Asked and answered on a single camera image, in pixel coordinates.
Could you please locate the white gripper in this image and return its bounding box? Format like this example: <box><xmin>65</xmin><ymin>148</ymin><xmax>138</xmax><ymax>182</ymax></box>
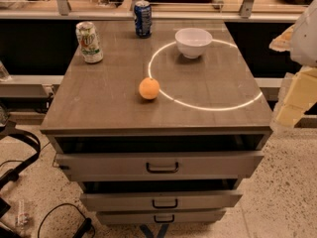
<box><xmin>268</xmin><ymin>0</ymin><xmax>317</xmax><ymax>128</ymax></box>

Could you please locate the green white 7up can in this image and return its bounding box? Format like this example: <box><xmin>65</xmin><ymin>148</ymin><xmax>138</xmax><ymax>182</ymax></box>
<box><xmin>75</xmin><ymin>21</ymin><xmax>103</xmax><ymax>63</ymax></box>

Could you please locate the blue pepsi can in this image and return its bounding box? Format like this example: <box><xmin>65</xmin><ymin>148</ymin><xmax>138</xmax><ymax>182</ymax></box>
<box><xmin>134</xmin><ymin>0</ymin><xmax>152</xmax><ymax>38</ymax></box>

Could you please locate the white bowl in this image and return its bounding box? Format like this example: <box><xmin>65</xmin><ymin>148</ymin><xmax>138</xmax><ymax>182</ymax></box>
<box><xmin>175</xmin><ymin>28</ymin><xmax>213</xmax><ymax>59</ymax></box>

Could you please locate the grey drawer cabinet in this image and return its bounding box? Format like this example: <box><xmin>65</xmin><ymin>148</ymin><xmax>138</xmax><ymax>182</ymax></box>
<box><xmin>42</xmin><ymin>20</ymin><xmax>271</xmax><ymax>224</ymax></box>

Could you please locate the orange fruit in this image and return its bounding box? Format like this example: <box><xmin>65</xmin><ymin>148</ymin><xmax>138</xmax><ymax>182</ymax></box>
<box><xmin>139</xmin><ymin>77</ymin><xmax>159</xmax><ymax>100</ymax></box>

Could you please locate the clear plastic bottle on floor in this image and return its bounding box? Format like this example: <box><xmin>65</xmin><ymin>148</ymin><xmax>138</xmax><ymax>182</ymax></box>
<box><xmin>16</xmin><ymin>199</ymin><xmax>29</xmax><ymax>227</ymax></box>

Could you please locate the top drawer with handle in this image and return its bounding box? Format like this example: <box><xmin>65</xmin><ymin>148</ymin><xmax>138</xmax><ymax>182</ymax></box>
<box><xmin>56</xmin><ymin>151</ymin><xmax>264</xmax><ymax>181</ymax></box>

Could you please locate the drawer with handle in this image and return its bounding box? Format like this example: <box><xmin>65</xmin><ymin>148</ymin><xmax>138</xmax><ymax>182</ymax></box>
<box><xmin>96</xmin><ymin>209</ymin><xmax>226</xmax><ymax>225</ymax></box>
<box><xmin>80</xmin><ymin>190</ymin><xmax>242</xmax><ymax>211</ymax></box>
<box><xmin>56</xmin><ymin>151</ymin><xmax>264</xmax><ymax>181</ymax></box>

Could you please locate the middle drawer with handle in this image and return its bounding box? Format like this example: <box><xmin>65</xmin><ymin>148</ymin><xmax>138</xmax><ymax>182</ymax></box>
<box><xmin>80</xmin><ymin>190</ymin><xmax>242</xmax><ymax>211</ymax></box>

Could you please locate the bottom drawer with handle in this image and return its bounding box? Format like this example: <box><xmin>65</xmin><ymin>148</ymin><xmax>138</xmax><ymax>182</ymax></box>
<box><xmin>96</xmin><ymin>209</ymin><xmax>226</xmax><ymax>225</ymax></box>

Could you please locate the black cable on floor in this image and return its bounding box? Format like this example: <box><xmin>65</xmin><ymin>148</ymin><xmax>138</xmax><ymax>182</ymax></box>
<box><xmin>37</xmin><ymin>202</ymin><xmax>96</xmax><ymax>238</ymax></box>

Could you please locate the black strap on floor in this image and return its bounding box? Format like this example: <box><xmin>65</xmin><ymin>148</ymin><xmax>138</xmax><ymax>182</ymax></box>
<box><xmin>0</xmin><ymin>121</ymin><xmax>42</xmax><ymax>190</ymax></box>

